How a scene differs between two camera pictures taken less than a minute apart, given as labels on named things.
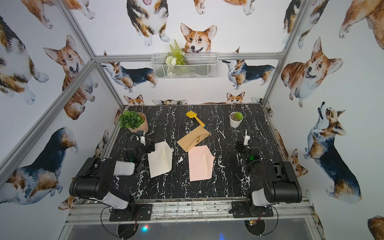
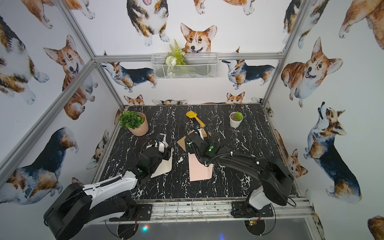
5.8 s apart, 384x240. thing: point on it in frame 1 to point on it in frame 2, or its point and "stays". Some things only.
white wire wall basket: [185, 65] stays
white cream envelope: [160, 160] stays
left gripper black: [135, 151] to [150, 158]
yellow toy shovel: [192, 114] stays
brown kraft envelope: [193, 138] stays
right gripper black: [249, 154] to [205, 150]
